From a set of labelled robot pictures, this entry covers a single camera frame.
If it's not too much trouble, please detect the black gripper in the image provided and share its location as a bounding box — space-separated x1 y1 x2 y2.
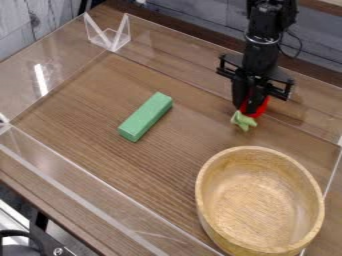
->
216 53 295 115

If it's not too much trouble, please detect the red plush strawberry toy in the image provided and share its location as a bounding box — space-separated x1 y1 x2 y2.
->
229 91 269 132

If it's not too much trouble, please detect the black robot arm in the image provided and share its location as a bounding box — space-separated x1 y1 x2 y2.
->
216 0 298 117

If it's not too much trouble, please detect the green rectangular block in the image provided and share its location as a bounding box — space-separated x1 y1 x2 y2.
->
117 92 173 142

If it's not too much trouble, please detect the wooden bowl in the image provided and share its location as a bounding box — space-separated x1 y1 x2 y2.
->
195 146 324 256

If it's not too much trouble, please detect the clear acrylic table enclosure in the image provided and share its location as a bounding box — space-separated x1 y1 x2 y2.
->
0 16 342 256

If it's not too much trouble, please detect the black cable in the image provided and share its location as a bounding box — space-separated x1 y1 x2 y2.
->
0 229 44 256

